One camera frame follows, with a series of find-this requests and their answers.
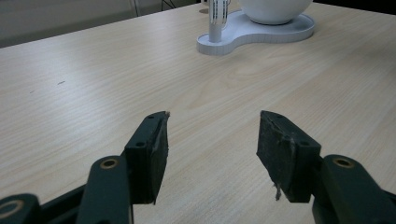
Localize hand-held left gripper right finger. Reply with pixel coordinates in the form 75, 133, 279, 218
256, 110, 322, 203

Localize white key stand with tray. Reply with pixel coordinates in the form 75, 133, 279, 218
196, 0, 317, 57

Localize white bowl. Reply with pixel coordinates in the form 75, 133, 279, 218
237, 0, 314, 26

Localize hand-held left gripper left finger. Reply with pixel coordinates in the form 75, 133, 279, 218
122, 110, 171, 205

